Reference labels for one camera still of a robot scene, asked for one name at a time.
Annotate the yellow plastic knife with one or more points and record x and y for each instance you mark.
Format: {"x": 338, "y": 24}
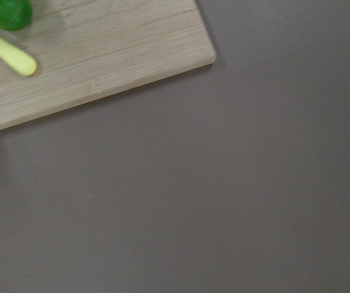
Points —
{"x": 17, "y": 59}

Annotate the wooden cutting board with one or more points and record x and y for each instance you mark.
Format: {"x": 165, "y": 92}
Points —
{"x": 87, "y": 50}

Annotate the green lime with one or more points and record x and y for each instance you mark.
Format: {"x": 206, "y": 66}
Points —
{"x": 15, "y": 14}

